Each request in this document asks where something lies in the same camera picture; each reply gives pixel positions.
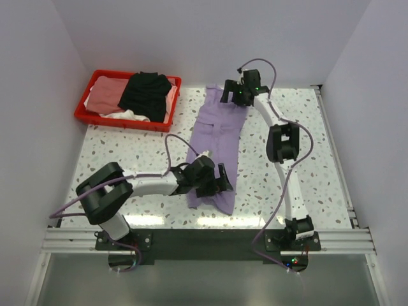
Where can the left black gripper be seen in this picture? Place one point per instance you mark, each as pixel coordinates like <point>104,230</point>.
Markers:
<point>215,180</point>

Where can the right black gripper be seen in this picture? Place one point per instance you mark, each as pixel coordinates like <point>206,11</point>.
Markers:
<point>234,92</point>

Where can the lavender t shirt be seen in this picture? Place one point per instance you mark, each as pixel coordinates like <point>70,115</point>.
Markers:
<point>217,129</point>

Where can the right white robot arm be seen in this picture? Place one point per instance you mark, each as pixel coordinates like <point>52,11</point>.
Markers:
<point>282,149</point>

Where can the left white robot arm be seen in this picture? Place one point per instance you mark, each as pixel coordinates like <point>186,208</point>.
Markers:
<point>104,193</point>

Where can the light pink t shirt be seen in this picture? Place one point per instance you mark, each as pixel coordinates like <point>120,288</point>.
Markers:
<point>169,102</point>

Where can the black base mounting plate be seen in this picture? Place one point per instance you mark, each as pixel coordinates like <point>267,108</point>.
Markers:
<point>204,244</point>

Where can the black t shirt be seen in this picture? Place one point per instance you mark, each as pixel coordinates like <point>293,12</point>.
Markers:
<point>145,94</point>

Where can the white cream t shirt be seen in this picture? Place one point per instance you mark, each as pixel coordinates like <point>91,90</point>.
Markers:
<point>126,115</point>

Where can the red plastic tray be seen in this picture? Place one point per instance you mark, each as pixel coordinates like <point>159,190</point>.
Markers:
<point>92,118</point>

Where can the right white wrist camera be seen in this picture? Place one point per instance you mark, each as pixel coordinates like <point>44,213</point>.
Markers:
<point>241,79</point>

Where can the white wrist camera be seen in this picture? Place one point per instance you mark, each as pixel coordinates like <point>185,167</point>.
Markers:
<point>241,79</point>
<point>207,154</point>

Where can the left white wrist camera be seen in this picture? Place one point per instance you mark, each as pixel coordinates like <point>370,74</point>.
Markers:
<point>207,154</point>

